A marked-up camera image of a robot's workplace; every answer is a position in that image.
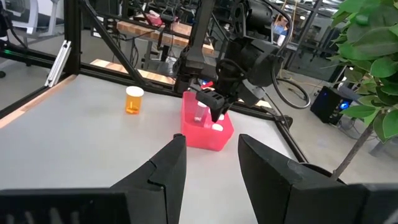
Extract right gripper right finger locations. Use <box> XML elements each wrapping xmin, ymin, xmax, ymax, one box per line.
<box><xmin>238</xmin><ymin>134</ymin><xmax>371</xmax><ymax>224</ymax></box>

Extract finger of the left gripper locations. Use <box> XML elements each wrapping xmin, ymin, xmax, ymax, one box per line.
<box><xmin>211</xmin><ymin>103</ymin><xmax>233</xmax><ymax>123</ymax></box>

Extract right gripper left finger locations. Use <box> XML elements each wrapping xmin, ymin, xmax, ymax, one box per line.
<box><xmin>110</xmin><ymin>133</ymin><xmax>187</xmax><ymax>224</ymax></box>

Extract pink pill bottle white cap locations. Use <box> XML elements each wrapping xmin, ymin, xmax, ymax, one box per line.
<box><xmin>193</xmin><ymin>101</ymin><xmax>208</xmax><ymax>123</ymax></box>

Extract orange pill bottle white cap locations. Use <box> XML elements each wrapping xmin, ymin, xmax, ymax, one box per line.
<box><xmin>125</xmin><ymin>86</ymin><xmax>145</xmax><ymax>115</ymax></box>

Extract pink plastic bin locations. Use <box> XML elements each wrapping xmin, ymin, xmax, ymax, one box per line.
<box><xmin>180</xmin><ymin>91</ymin><xmax>235</xmax><ymax>152</ymax></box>

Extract black table clamp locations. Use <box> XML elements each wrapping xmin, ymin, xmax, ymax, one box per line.
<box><xmin>279</xmin><ymin>114</ymin><xmax>294</xmax><ymax>129</ymax></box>

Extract person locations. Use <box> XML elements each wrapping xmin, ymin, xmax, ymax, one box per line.
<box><xmin>273</xmin><ymin>14</ymin><xmax>289</xmax><ymax>47</ymax></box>

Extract black desktop computer case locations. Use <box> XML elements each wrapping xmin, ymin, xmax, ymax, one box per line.
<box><xmin>310</xmin><ymin>86</ymin><xmax>354</xmax><ymax>124</ymax></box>

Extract wooden top workbench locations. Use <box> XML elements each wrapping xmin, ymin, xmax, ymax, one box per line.
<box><xmin>116</xmin><ymin>20</ymin><xmax>215</xmax><ymax>57</ymax></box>

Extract green plant in black pot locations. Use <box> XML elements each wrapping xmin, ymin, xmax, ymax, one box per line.
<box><xmin>298</xmin><ymin>0</ymin><xmax>398</xmax><ymax>185</ymax></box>

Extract silver aluminium profile bar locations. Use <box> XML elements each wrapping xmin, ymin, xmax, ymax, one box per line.
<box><xmin>44</xmin><ymin>39</ymin><xmax>72</xmax><ymax>88</ymax></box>

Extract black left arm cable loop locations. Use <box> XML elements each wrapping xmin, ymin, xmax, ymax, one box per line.
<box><xmin>270</xmin><ymin>52</ymin><xmax>312</xmax><ymax>110</ymax></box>

